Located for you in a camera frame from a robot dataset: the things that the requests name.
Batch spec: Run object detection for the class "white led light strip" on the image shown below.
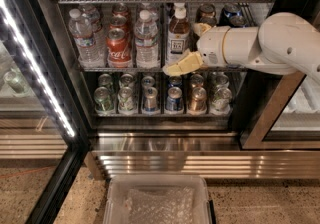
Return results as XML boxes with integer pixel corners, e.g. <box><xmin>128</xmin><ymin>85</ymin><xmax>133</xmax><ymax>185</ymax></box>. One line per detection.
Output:
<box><xmin>0</xmin><ymin>0</ymin><xmax>76</xmax><ymax>137</ymax></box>

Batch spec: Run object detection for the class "front bronze can bottom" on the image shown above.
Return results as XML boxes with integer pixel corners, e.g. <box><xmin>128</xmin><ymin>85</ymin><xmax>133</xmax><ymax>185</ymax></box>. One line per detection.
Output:
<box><xmin>188</xmin><ymin>87</ymin><xmax>207</xmax><ymax>112</ymax></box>

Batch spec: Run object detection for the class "blue pepsi can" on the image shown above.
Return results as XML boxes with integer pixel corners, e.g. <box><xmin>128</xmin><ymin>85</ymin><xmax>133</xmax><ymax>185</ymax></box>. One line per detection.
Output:
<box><xmin>219</xmin><ymin>3</ymin><xmax>242</xmax><ymax>26</ymax></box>
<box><xmin>168</xmin><ymin>76</ymin><xmax>183</xmax><ymax>88</ymax></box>
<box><xmin>166</xmin><ymin>87</ymin><xmax>183</xmax><ymax>112</ymax></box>
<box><xmin>229</xmin><ymin>15</ymin><xmax>247</xmax><ymax>28</ymax></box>

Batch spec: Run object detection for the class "rear centre water bottle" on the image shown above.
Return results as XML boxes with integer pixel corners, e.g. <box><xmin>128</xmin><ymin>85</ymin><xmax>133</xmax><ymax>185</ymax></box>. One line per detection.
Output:
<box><xmin>139</xmin><ymin>3</ymin><xmax>159</xmax><ymax>22</ymax></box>

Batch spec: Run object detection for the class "middle wire shelf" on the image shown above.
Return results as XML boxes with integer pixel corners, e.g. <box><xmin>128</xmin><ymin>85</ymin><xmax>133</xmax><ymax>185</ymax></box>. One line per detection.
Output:
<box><xmin>77</xmin><ymin>64</ymin><xmax>248</xmax><ymax>73</ymax></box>

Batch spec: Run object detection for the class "steel fridge base grille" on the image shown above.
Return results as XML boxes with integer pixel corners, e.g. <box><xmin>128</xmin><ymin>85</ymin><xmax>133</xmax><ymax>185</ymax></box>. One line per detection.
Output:
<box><xmin>84</xmin><ymin>132</ymin><xmax>320</xmax><ymax>180</ymax></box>

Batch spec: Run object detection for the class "front blue pepsi can bottom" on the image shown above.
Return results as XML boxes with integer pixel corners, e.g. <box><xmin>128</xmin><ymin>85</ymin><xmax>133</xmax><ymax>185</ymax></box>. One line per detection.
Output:
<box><xmin>166</xmin><ymin>87</ymin><xmax>183</xmax><ymax>112</ymax></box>

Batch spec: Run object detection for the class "front green white can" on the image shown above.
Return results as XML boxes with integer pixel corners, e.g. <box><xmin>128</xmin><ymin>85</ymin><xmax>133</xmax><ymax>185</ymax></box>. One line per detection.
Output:
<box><xmin>118</xmin><ymin>87</ymin><xmax>136</xmax><ymax>114</ymax></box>

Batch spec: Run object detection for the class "rear left water bottle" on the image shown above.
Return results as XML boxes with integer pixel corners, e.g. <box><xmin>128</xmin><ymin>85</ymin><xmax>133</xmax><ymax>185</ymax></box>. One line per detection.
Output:
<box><xmin>79</xmin><ymin>3</ymin><xmax>105</xmax><ymax>55</ymax></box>

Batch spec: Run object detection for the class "green soda can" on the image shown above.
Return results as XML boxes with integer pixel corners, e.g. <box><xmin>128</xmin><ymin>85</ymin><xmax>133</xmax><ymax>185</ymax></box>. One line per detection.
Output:
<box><xmin>94</xmin><ymin>87</ymin><xmax>115</xmax><ymax>115</ymax></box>
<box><xmin>98</xmin><ymin>74</ymin><xmax>114</xmax><ymax>92</ymax></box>

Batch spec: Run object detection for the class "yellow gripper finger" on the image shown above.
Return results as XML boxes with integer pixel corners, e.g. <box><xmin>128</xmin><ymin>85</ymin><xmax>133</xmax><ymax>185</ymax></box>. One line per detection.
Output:
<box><xmin>162</xmin><ymin>50</ymin><xmax>203</xmax><ymax>76</ymax></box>
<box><xmin>193</xmin><ymin>23</ymin><xmax>211</xmax><ymax>37</ymax></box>

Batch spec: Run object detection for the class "rear green soda can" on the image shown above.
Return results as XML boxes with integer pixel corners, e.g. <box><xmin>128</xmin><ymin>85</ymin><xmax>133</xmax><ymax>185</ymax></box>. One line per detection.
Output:
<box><xmin>98</xmin><ymin>74</ymin><xmax>114</xmax><ymax>92</ymax></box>

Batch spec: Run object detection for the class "silver green can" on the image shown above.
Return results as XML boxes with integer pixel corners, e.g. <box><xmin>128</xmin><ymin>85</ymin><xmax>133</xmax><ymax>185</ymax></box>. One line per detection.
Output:
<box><xmin>211</xmin><ymin>73</ymin><xmax>229</xmax><ymax>91</ymax></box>
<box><xmin>210</xmin><ymin>87</ymin><xmax>232</xmax><ymax>115</ymax></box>

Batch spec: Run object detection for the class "brown tea bottle white label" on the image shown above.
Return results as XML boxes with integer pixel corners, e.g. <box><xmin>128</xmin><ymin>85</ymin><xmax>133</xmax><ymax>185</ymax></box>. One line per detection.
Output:
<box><xmin>166</xmin><ymin>7</ymin><xmax>190</xmax><ymax>64</ymax></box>

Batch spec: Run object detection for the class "front left water bottle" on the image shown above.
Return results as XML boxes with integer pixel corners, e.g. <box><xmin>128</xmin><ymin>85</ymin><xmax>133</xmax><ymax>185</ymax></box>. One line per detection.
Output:
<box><xmin>68</xmin><ymin>9</ymin><xmax>100</xmax><ymax>66</ymax></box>

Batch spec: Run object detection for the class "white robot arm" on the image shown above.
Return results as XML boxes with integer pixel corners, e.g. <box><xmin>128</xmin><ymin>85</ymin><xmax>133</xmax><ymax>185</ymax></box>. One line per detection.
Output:
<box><xmin>163</xmin><ymin>13</ymin><xmax>320</xmax><ymax>82</ymax></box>

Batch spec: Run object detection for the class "front centre water bottle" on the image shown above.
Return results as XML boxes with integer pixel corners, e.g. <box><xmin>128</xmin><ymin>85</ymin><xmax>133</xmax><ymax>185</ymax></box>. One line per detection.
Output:
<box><xmin>134</xmin><ymin>10</ymin><xmax>160</xmax><ymax>69</ymax></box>

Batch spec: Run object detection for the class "rear blue pepsi can bottom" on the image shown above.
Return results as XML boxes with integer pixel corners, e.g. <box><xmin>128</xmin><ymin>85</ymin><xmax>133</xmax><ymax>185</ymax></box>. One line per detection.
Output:
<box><xmin>168</xmin><ymin>76</ymin><xmax>183</xmax><ymax>88</ymax></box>

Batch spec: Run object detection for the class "front red coca-cola can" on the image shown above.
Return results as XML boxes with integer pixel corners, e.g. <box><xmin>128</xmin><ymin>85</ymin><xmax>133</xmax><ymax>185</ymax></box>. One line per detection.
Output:
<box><xmin>106</xmin><ymin>28</ymin><xmax>131</xmax><ymax>68</ymax></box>

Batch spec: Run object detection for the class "right glass fridge door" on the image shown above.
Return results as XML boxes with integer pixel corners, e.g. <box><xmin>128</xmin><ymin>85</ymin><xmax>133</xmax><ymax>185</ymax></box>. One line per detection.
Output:
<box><xmin>240</xmin><ymin>72</ymin><xmax>320</xmax><ymax>150</ymax></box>

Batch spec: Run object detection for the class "front green soda can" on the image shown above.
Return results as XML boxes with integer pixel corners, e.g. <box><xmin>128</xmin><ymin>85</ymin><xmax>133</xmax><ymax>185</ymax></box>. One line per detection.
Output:
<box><xmin>94</xmin><ymin>87</ymin><xmax>115</xmax><ymax>115</ymax></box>

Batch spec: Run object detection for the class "front silver green can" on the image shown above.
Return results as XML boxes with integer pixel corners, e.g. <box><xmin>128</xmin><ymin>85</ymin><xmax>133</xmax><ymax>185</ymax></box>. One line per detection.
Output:
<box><xmin>210</xmin><ymin>87</ymin><xmax>232</xmax><ymax>115</ymax></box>

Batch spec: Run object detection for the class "green white can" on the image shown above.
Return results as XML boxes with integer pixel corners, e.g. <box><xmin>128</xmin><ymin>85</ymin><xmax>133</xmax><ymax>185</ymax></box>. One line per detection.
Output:
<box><xmin>118</xmin><ymin>87</ymin><xmax>136</xmax><ymax>114</ymax></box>
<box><xmin>119</xmin><ymin>73</ymin><xmax>135</xmax><ymax>89</ymax></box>

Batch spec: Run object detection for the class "rear bronze can bottom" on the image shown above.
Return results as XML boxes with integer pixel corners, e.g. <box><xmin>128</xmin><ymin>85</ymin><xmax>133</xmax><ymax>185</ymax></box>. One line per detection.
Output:
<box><xmin>190</xmin><ymin>74</ymin><xmax>204</xmax><ymax>89</ymax></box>

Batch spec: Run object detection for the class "middle blue pepsi can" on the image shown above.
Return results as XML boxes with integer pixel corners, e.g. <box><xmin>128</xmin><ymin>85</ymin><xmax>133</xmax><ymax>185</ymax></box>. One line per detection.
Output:
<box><xmin>229</xmin><ymin>15</ymin><xmax>247</xmax><ymax>28</ymax></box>

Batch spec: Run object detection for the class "rear bronze soda can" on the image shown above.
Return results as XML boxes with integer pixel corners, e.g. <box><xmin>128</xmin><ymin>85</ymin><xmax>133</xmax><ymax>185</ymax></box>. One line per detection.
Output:
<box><xmin>196</xmin><ymin>3</ymin><xmax>216</xmax><ymax>20</ymax></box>

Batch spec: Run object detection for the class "rear silver blue can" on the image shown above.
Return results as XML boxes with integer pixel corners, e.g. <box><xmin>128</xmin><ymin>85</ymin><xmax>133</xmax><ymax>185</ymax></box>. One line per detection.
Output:
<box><xmin>141</xmin><ymin>76</ymin><xmax>155</xmax><ymax>89</ymax></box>

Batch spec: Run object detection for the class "water bottle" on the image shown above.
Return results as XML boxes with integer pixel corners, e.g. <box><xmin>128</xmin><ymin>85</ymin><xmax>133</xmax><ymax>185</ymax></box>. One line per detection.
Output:
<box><xmin>68</xmin><ymin>9</ymin><xmax>100</xmax><ymax>66</ymax></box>
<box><xmin>79</xmin><ymin>3</ymin><xmax>105</xmax><ymax>55</ymax></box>
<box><xmin>139</xmin><ymin>3</ymin><xmax>159</xmax><ymax>22</ymax></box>
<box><xmin>134</xmin><ymin>10</ymin><xmax>160</xmax><ymax>69</ymax></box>

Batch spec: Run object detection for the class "silver blue can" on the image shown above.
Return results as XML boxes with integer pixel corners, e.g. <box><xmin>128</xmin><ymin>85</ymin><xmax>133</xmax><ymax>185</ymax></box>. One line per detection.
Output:
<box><xmin>143</xmin><ymin>87</ymin><xmax>159</xmax><ymax>113</ymax></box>
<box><xmin>141</xmin><ymin>76</ymin><xmax>155</xmax><ymax>89</ymax></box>

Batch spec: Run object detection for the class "front silver blue can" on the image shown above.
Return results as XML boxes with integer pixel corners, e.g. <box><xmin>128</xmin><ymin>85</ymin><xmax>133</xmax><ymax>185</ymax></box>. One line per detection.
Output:
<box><xmin>143</xmin><ymin>87</ymin><xmax>159</xmax><ymax>113</ymax></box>

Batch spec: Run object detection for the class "rear silver green can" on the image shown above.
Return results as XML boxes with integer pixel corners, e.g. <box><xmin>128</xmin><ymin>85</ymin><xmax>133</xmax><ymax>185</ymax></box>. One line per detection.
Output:
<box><xmin>211</xmin><ymin>73</ymin><xmax>229</xmax><ymax>91</ymax></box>

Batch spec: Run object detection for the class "middle bronze soda can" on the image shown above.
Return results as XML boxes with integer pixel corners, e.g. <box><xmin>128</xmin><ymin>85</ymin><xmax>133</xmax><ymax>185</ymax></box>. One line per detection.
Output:
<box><xmin>200</xmin><ymin>17</ymin><xmax>217</xmax><ymax>27</ymax></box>

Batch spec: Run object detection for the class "middle red coca-cola can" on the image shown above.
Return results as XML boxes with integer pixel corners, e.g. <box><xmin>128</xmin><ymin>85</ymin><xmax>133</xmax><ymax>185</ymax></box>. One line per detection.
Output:
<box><xmin>109</xmin><ymin>16</ymin><xmax>130</xmax><ymax>34</ymax></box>

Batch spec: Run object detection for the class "rear green white can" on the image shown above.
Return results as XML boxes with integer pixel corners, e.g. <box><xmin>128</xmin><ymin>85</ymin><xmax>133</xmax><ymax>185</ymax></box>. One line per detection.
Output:
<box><xmin>119</xmin><ymin>73</ymin><xmax>135</xmax><ymax>89</ymax></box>

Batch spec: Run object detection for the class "bronze soda can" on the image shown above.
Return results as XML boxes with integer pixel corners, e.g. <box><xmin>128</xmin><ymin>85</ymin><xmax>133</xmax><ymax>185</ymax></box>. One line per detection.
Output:
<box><xmin>196</xmin><ymin>3</ymin><xmax>216</xmax><ymax>20</ymax></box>
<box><xmin>200</xmin><ymin>17</ymin><xmax>217</xmax><ymax>27</ymax></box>

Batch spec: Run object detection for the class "red coca-cola can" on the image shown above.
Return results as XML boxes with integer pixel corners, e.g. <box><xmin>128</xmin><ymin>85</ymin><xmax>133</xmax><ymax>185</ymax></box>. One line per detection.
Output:
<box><xmin>106</xmin><ymin>28</ymin><xmax>131</xmax><ymax>68</ymax></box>
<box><xmin>112</xmin><ymin>3</ymin><xmax>131</xmax><ymax>19</ymax></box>
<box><xmin>109</xmin><ymin>16</ymin><xmax>130</xmax><ymax>34</ymax></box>

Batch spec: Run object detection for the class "rear red coca-cola can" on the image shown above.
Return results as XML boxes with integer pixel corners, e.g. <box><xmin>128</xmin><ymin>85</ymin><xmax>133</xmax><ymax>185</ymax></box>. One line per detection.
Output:
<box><xmin>112</xmin><ymin>3</ymin><xmax>131</xmax><ymax>19</ymax></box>

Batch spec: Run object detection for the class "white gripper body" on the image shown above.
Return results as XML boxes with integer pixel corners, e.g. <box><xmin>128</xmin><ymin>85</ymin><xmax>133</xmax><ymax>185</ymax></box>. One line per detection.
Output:
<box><xmin>197</xmin><ymin>26</ymin><xmax>230</xmax><ymax>67</ymax></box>

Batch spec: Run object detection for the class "bottom wire shelf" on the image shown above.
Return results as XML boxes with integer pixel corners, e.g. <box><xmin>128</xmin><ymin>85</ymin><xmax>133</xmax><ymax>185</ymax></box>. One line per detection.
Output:
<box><xmin>93</xmin><ymin>110</ymin><xmax>231</xmax><ymax>118</ymax></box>

